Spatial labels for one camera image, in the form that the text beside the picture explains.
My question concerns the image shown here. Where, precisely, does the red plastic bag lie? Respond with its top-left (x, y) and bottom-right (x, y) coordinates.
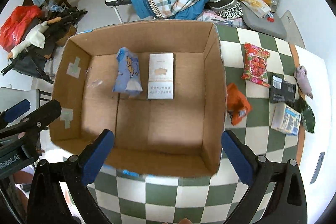
top-left (1, 5), bottom-right (42, 53)

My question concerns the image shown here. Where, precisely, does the black white striped cushion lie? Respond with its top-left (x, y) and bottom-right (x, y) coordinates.
top-left (208, 0), bottom-right (243, 19)

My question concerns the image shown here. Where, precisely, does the blue white tissue pack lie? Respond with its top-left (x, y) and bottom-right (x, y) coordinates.
top-left (271, 102), bottom-right (301, 136)

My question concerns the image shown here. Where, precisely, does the red snack bag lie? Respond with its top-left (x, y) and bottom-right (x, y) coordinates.
top-left (241, 43), bottom-right (270, 88)

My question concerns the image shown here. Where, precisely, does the purple cloth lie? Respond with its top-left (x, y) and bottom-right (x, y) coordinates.
top-left (294, 66), bottom-right (313, 99)

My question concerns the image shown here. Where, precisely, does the floral pink cloth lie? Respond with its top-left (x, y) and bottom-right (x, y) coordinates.
top-left (197, 10), bottom-right (247, 28)

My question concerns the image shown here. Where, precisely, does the white goose plush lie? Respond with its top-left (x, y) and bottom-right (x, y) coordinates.
top-left (7, 17), bottom-right (62, 59)

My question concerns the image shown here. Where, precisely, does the dark green snack bag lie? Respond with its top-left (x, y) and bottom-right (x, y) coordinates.
top-left (294, 97), bottom-right (315, 133)

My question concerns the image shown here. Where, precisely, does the orange snack bag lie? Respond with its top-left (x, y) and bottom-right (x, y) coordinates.
top-left (227, 83), bottom-right (252, 126)

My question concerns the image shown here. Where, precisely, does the grey phone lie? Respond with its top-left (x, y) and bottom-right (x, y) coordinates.
top-left (310, 152), bottom-right (325, 184)

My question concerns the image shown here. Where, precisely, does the brown cardboard box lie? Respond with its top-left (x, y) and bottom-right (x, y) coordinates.
top-left (50, 20), bottom-right (227, 177)

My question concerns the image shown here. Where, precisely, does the black snack bag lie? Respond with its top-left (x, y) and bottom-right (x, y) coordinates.
top-left (269, 73), bottom-right (296, 107)

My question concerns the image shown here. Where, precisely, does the yellow food package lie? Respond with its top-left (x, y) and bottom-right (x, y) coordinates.
top-left (239, 0), bottom-right (275, 22)

